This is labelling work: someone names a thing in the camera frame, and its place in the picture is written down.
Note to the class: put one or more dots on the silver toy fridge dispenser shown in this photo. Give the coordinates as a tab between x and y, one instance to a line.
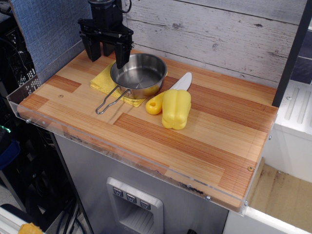
135	211

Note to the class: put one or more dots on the black vertical post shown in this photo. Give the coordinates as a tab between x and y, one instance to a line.
108	49
294	52

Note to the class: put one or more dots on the yellow plastic bell pepper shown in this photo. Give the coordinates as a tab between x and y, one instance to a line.
175	110

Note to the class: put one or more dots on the white knife yellow handle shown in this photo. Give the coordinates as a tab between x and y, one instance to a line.
154	105

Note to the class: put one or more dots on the white toy sink unit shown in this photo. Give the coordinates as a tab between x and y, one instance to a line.
282	190

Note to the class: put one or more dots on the clear acrylic table guard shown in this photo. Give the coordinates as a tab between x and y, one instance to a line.
214	156

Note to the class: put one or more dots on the blue fabric panel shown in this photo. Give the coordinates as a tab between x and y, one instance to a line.
51	31

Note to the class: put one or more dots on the black left vertical post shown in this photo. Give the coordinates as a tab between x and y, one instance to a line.
108	49

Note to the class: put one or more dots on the yellow folded cloth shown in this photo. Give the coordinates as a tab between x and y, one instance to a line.
101	83

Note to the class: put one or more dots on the stainless steel pan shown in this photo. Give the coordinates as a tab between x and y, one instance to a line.
140	78

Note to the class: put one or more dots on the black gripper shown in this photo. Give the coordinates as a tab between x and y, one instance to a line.
106	25

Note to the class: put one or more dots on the yellow object bottom left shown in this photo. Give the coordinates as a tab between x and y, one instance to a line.
29	228

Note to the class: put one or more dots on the black right vertical post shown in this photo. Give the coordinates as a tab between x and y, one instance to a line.
294	52

